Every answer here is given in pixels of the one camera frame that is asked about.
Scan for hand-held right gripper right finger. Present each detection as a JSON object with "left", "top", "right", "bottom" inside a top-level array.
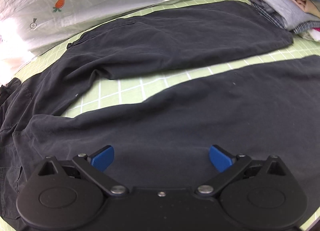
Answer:
[{"left": 194, "top": 144, "right": 288, "bottom": 196}]

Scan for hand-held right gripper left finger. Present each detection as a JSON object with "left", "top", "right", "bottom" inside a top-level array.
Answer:
[{"left": 37, "top": 145, "right": 130, "bottom": 197}]

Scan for black pants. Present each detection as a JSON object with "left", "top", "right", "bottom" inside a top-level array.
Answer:
[{"left": 0, "top": 0, "right": 320, "bottom": 231}]

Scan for stack of folded clothes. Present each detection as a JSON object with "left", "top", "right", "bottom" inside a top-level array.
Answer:
[{"left": 240, "top": 0, "right": 320, "bottom": 32}]

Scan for green checked sheet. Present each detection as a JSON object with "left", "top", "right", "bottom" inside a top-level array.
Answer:
[{"left": 15, "top": 0, "right": 320, "bottom": 231}]

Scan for black sheer cloth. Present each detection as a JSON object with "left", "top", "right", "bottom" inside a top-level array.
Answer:
[{"left": 0, "top": 77, "right": 22, "bottom": 102}]

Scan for white folded cloth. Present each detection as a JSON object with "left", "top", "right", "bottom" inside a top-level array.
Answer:
[{"left": 299, "top": 29, "right": 320, "bottom": 43}]

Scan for white carrot-print curtain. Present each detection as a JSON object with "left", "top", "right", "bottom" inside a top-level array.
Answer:
[{"left": 0, "top": 0, "right": 230, "bottom": 77}]

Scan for blue plaid shirt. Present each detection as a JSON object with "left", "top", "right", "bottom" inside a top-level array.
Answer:
[{"left": 250, "top": 0, "right": 320, "bottom": 34}]

